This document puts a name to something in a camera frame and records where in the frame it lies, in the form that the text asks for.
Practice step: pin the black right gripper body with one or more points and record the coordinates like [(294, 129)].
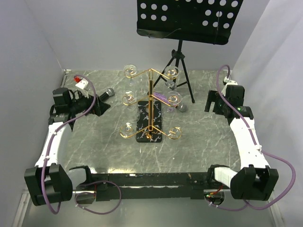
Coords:
[(221, 103)]

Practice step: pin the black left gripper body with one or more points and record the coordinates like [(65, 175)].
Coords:
[(79, 105)]

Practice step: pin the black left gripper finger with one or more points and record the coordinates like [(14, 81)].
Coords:
[(71, 123), (100, 106)]

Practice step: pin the gold wine glass rack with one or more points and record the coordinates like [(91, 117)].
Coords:
[(150, 97)]

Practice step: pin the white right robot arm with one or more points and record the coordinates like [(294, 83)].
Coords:
[(256, 179)]

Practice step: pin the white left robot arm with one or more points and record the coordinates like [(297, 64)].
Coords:
[(47, 181)]

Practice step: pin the black marble rack base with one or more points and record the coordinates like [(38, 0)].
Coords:
[(149, 131)]

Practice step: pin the black microphone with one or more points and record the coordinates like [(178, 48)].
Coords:
[(107, 94)]

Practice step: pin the purple glitter microphone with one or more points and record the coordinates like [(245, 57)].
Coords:
[(161, 97)]

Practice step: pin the black music stand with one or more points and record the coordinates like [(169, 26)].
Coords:
[(202, 21)]

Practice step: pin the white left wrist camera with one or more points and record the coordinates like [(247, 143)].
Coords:
[(82, 85)]

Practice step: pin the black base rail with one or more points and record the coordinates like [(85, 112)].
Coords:
[(116, 186)]

